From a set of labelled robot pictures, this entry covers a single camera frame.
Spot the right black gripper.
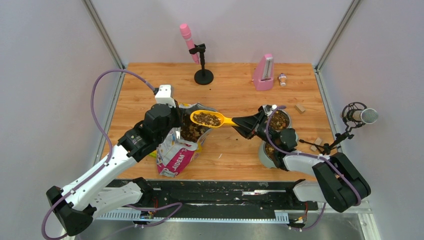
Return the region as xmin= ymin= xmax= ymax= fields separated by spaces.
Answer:
xmin=230 ymin=110 xmax=281 ymax=151

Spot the yellow plastic scoop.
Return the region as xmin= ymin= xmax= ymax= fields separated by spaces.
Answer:
xmin=190 ymin=110 xmax=239 ymax=128

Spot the pet food bag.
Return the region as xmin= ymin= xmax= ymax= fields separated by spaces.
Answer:
xmin=156 ymin=103 xmax=215 ymax=177

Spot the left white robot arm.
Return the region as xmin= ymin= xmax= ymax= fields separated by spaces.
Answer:
xmin=41 ymin=102 xmax=182 ymax=240

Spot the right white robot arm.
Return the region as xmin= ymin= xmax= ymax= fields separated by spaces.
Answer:
xmin=232 ymin=109 xmax=372 ymax=213

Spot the grey double pet bowl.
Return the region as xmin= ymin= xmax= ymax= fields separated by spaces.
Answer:
xmin=258 ymin=109 xmax=299 ymax=171

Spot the pink metronome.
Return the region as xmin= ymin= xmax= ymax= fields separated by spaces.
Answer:
xmin=252 ymin=53 xmax=274 ymax=91

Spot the wooden block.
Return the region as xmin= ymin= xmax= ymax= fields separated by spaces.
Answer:
xmin=294 ymin=103 xmax=306 ymax=114
xmin=310 ymin=137 xmax=323 ymax=152

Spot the small figurine bottle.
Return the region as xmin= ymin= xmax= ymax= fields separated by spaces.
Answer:
xmin=278 ymin=73 xmax=287 ymax=87

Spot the black microphone stand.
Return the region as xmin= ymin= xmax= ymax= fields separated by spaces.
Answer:
xmin=189 ymin=43 xmax=214 ymax=85

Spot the yellow triangular scraper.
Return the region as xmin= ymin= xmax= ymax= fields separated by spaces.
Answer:
xmin=148 ymin=150 xmax=157 ymax=158

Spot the silver condenser microphone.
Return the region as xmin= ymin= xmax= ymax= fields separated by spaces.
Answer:
xmin=340 ymin=101 xmax=379 ymax=129

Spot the pink microphone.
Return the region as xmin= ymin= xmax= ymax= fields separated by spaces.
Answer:
xmin=179 ymin=23 xmax=200 ymax=64

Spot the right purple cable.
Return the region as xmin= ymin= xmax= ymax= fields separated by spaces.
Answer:
xmin=264 ymin=105 xmax=363 ymax=232

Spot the purple cable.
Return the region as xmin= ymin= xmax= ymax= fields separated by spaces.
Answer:
xmin=264 ymin=105 xmax=363 ymax=232
xmin=41 ymin=68 xmax=184 ymax=240

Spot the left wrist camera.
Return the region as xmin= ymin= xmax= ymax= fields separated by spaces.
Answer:
xmin=154 ymin=84 xmax=177 ymax=108

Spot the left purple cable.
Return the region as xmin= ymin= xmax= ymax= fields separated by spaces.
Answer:
xmin=41 ymin=68 xmax=184 ymax=240

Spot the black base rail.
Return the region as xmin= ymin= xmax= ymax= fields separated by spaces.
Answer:
xmin=99 ymin=178 xmax=332 ymax=223

